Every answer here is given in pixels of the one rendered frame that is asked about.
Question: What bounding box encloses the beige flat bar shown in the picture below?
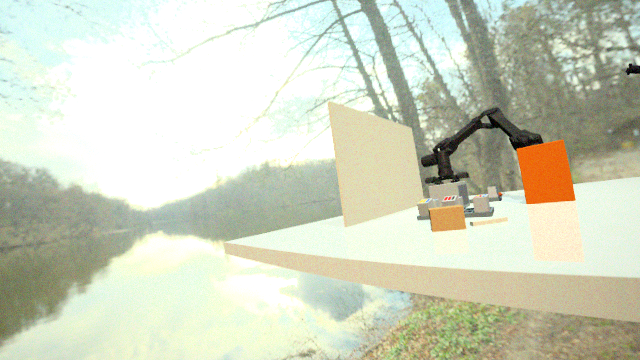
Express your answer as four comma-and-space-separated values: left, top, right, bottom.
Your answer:
470, 216, 508, 227

